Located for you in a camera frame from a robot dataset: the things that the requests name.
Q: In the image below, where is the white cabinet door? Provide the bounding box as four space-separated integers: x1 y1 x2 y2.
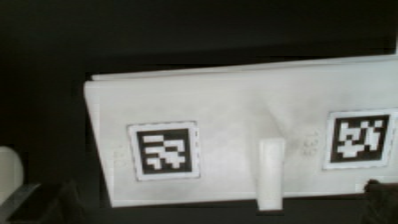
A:
83 56 398 210

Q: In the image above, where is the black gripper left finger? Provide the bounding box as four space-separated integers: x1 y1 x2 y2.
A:
0 181 83 224

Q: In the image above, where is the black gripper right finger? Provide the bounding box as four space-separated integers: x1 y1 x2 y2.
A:
360 179 398 224

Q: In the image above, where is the white U-shaped boundary frame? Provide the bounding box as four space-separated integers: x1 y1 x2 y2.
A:
0 146 23 204

